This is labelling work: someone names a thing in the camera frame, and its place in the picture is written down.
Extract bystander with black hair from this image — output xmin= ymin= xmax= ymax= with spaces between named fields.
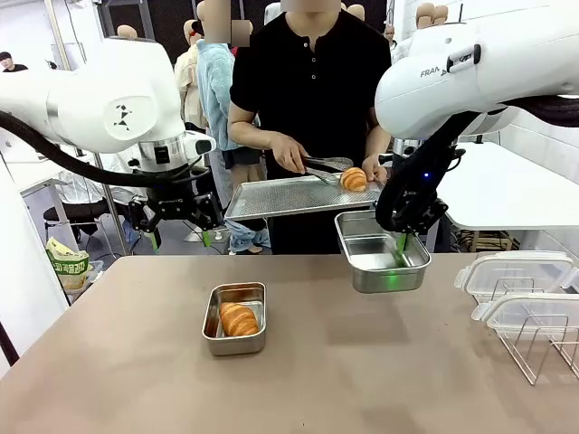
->
xmin=0 ymin=51 xmax=29 ymax=73

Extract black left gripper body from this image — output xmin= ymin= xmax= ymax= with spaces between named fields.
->
xmin=147 ymin=174 xmax=204 ymax=222

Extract person's left hand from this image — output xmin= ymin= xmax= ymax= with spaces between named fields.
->
xmin=361 ymin=155 xmax=389 ymax=184

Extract metal tongs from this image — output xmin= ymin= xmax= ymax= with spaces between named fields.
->
xmin=301 ymin=156 xmax=355 ymax=186

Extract person's left forearm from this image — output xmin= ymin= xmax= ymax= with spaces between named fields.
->
xmin=365 ymin=124 xmax=391 ymax=159

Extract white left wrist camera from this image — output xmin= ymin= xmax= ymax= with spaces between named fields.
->
xmin=183 ymin=130 xmax=217 ymax=159

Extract black arm hose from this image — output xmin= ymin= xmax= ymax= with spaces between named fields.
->
xmin=0 ymin=110 xmax=214 ymax=189
xmin=375 ymin=93 xmax=579 ymax=234

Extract green yellow snack bag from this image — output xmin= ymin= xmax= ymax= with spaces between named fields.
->
xmin=44 ymin=236 xmax=94 ymax=290

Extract perforated metal baking tray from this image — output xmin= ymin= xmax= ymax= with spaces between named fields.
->
xmin=223 ymin=175 xmax=385 ymax=222

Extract person's right hand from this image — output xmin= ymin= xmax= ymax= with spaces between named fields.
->
xmin=270 ymin=134 xmax=312 ymax=175

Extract white desk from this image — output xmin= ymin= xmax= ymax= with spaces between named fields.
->
xmin=17 ymin=157 xmax=137 ymax=241

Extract metal wire rack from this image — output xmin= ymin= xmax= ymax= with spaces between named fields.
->
xmin=490 ymin=275 xmax=579 ymax=386

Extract mannequin in blue fleece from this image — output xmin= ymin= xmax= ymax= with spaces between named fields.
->
xmin=195 ymin=0 xmax=272 ymax=255

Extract white panel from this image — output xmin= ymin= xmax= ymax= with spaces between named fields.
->
xmin=0 ymin=157 xmax=70 ymax=379

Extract black left arm hose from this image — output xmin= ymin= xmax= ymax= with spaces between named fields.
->
xmin=0 ymin=110 xmax=214 ymax=189

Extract grey metal stand pole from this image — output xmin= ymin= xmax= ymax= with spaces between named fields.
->
xmin=93 ymin=152 xmax=130 ymax=257

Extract black stand bar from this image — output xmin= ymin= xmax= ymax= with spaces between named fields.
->
xmin=0 ymin=318 xmax=20 ymax=366

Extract clear plastic storage bin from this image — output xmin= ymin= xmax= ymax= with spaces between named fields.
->
xmin=62 ymin=259 xmax=105 ymax=304

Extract mannequin in beige shirt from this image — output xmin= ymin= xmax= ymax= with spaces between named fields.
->
xmin=174 ymin=20 xmax=209 ymax=132

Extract black office chair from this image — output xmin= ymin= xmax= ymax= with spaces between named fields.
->
xmin=43 ymin=198 xmax=114 ymax=241

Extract black right arm hose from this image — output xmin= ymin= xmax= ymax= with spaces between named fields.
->
xmin=375 ymin=93 xmax=579 ymax=234

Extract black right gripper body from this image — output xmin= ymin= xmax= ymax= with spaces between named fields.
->
xmin=396 ymin=148 xmax=459 ymax=210

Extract golden croissant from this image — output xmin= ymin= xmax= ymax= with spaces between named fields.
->
xmin=339 ymin=166 xmax=368 ymax=193
xmin=219 ymin=301 xmax=261 ymax=337

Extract white rectangular table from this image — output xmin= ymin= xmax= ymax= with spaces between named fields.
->
xmin=445 ymin=141 xmax=579 ymax=254

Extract person's right forearm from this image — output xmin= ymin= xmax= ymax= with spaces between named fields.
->
xmin=227 ymin=118 xmax=284 ymax=153

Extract steel container with wide rim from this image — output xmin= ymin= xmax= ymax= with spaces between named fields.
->
xmin=201 ymin=282 xmax=268 ymax=357
xmin=334 ymin=210 xmax=432 ymax=294

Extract clear plastic clip lid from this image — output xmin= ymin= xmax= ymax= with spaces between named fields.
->
xmin=470 ymin=292 xmax=579 ymax=349
xmin=454 ymin=251 xmax=579 ymax=304

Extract person in black shirt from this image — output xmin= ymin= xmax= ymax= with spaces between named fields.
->
xmin=227 ymin=0 xmax=393 ymax=255

